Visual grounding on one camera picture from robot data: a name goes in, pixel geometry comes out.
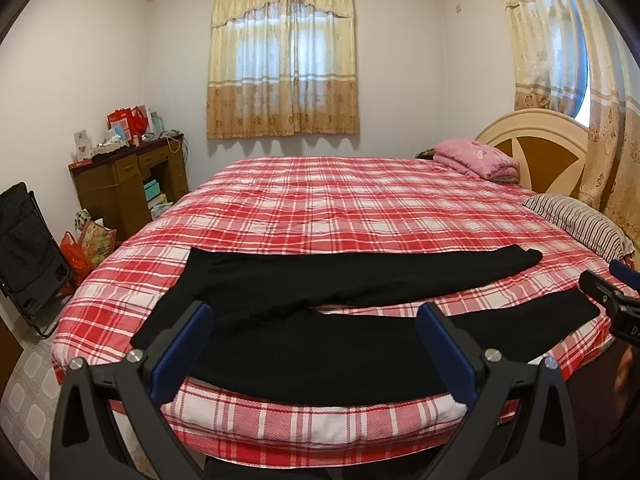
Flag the black pants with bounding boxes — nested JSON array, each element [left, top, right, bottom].
[[129, 242, 601, 409]]

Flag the striped pillow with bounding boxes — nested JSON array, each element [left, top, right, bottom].
[[523, 194, 636, 262]]

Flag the cream wooden headboard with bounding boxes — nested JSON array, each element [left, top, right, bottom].
[[476, 108, 588, 198]]

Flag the black folding chair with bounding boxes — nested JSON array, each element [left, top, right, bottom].
[[0, 182, 73, 339]]

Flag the pink folded blanket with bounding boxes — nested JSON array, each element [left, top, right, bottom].
[[433, 138, 520, 183]]

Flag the red plastic bag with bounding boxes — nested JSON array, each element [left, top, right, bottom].
[[60, 232, 93, 288]]

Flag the floral shopping bag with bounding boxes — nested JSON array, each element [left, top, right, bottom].
[[79, 220, 117, 268]]

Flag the beige side curtain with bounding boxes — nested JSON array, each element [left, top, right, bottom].
[[503, 0, 639, 242]]

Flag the brown wooden desk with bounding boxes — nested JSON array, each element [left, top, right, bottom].
[[68, 133, 189, 244]]

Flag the teal box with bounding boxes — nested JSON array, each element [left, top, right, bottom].
[[143, 179, 160, 202]]

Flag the red plaid bed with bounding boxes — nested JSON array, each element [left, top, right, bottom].
[[51, 157, 608, 469]]

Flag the white greeting card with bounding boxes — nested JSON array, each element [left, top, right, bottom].
[[74, 130, 93, 162]]

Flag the red gift bag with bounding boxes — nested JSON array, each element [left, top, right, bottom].
[[106, 106, 149, 146]]

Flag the beige window curtain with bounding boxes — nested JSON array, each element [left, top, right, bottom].
[[206, 0, 360, 140]]

